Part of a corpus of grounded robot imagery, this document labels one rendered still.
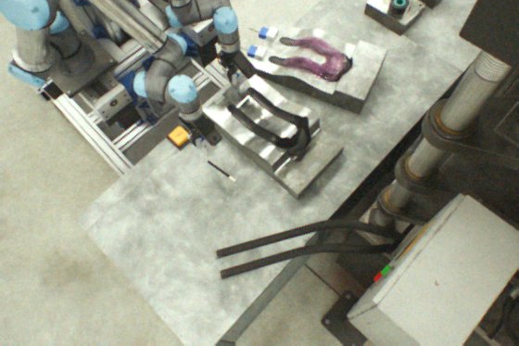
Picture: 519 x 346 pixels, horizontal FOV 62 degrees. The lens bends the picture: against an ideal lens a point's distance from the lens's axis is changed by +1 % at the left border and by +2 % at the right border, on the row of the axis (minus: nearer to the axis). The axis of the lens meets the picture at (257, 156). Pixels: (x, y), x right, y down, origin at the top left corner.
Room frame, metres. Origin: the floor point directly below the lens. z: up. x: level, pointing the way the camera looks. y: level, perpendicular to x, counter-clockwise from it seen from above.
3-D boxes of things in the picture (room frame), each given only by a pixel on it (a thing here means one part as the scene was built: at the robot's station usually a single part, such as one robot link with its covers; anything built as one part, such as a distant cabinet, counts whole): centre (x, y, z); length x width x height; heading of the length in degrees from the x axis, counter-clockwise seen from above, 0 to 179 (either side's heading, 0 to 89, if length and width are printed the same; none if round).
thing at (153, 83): (0.79, 0.27, 1.25); 0.11 x 0.11 x 0.08; 64
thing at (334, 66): (1.06, -0.29, 0.90); 0.26 x 0.18 x 0.08; 55
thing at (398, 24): (1.29, -0.69, 0.84); 0.20 x 0.15 x 0.07; 38
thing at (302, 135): (0.79, -0.07, 0.92); 0.35 x 0.16 x 0.09; 38
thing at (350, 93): (1.06, -0.30, 0.86); 0.50 x 0.26 x 0.11; 55
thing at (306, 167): (0.78, -0.07, 0.87); 0.50 x 0.26 x 0.14; 38
